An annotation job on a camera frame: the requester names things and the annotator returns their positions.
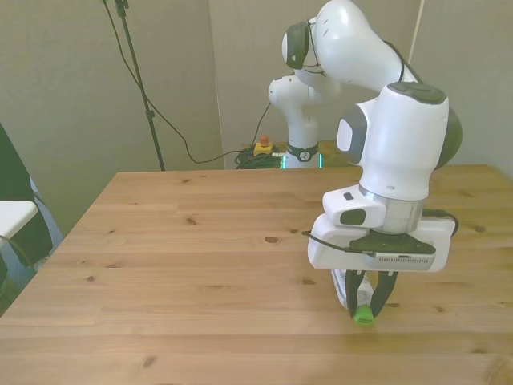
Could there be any yellow emergency stop button box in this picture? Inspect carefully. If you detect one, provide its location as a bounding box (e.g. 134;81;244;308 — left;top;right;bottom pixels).
252;135;275;158

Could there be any coiled dark cable bundle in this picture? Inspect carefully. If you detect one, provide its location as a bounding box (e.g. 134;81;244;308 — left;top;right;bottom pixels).
233;147;286;170

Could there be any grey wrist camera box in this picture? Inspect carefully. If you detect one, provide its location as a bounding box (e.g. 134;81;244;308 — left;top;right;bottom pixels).
347;231;438;273

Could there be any white chair seat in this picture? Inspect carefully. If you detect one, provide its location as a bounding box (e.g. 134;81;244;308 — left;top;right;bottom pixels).
0;200;38;238

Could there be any thin black emergency stop cable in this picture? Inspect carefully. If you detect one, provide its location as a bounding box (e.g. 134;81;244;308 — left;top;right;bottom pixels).
255;101;274;140

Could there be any black tripod stand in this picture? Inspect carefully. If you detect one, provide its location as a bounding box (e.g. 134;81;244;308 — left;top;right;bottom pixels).
99;0;168;172

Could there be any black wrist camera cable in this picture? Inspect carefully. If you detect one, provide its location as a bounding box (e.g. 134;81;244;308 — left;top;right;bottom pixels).
301;207;460;257

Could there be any clear bottle with green cap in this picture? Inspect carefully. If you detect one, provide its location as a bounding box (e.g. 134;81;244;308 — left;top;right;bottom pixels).
329;269;381;326

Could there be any long black tripod cable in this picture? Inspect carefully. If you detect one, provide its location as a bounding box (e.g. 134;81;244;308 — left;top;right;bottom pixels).
103;0;257;164

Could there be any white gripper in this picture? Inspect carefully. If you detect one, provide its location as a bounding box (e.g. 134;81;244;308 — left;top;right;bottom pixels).
307;213;458;318

